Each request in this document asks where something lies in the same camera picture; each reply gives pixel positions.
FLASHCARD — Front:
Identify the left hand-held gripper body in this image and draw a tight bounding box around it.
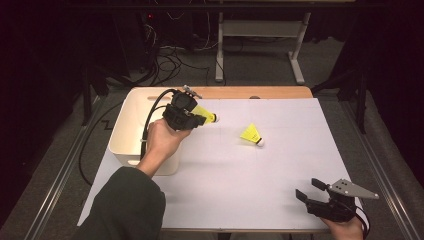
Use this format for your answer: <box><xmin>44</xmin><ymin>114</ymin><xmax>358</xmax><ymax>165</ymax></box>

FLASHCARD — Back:
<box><xmin>162</xmin><ymin>84</ymin><xmax>203</xmax><ymax>131</ymax></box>

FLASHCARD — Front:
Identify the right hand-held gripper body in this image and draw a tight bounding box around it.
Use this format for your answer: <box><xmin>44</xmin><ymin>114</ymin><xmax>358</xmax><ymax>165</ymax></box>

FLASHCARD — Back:
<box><xmin>305</xmin><ymin>178</ymin><xmax>380</xmax><ymax>223</ymax></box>

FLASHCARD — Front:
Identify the yellow shuttlecock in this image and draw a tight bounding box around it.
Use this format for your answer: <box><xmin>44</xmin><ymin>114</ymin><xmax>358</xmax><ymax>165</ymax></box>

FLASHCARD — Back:
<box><xmin>239</xmin><ymin>122</ymin><xmax>266</xmax><ymax>148</ymax></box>
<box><xmin>191</xmin><ymin>104</ymin><xmax>220</xmax><ymax>125</ymax></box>

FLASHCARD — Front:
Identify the white plastic storage bin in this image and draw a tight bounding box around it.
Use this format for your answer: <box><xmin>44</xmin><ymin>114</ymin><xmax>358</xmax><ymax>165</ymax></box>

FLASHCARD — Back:
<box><xmin>108</xmin><ymin>86</ymin><xmax>184</xmax><ymax>177</ymax></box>

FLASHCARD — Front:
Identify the person's right hand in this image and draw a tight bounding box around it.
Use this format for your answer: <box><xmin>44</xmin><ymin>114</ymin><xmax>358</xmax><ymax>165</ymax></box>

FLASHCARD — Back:
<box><xmin>320</xmin><ymin>215</ymin><xmax>365</xmax><ymax>240</ymax></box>

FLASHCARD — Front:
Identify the person's left hand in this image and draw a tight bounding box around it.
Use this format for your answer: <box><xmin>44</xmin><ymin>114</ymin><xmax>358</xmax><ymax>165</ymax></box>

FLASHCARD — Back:
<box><xmin>136</xmin><ymin>118</ymin><xmax>192</xmax><ymax>178</ymax></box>

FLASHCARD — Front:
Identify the white table sheet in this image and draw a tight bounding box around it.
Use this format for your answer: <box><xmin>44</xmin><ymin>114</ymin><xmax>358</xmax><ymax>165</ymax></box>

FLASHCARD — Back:
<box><xmin>77</xmin><ymin>97</ymin><xmax>371</xmax><ymax>232</ymax></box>

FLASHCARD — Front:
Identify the wooden table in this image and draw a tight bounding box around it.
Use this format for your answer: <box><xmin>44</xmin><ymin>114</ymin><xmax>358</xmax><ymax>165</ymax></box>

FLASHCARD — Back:
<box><xmin>131</xmin><ymin>85</ymin><xmax>332</xmax><ymax>234</ymax></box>

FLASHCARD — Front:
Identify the black metal stand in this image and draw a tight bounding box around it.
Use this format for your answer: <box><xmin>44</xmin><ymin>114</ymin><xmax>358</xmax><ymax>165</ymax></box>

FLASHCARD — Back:
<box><xmin>311</xmin><ymin>66</ymin><xmax>369</xmax><ymax>135</ymax></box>
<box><xmin>81</xmin><ymin>64</ymin><xmax>134</xmax><ymax>127</ymax></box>

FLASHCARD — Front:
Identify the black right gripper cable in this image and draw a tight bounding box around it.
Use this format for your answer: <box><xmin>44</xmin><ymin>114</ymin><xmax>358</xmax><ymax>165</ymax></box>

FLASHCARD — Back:
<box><xmin>353</xmin><ymin>203</ymin><xmax>371</xmax><ymax>239</ymax></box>

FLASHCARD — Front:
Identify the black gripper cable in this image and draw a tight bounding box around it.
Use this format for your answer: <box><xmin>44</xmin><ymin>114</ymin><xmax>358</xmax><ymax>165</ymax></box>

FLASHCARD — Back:
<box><xmin>78</xmin><ymin>88</ymin><xmax>178</xmax><ymax>187</ymax></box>
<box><xmin>353</xmin><ymin>203</ymin><xmax>371</xmax><ymax>239</ymax></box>

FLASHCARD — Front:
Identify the tangle of floor cables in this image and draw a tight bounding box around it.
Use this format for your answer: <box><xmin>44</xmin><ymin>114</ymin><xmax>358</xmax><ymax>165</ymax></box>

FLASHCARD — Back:
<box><xmin>143</xmin><ymin>9</ymin><xmax>228</xmax><ymax>87</ymax></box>

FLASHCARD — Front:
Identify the metal floor rail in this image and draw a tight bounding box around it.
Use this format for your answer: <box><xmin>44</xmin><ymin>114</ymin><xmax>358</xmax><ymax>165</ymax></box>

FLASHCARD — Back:
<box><xmin>338</xmin><ymin>99</ymin><xmax>424</xmax><ymax>240</ymax></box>
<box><xmin>23</xmin><ymin>96</ymin><xmax>108</xmax><ymax>240</ymax></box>

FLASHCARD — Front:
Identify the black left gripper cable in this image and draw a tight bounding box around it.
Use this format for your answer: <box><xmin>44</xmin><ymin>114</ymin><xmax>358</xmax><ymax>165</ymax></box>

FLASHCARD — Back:
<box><xmin>78</xmin><ymin>88</ymin><xmax>178</xmax><ymax>187</ymax></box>

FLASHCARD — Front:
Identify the white metal desk frame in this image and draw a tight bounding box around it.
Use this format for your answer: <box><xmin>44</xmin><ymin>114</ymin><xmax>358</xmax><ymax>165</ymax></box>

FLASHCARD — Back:
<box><xmin>214</xmin><ymin>11</ymin><xmax>313</xmax><ymax>85</ymax></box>

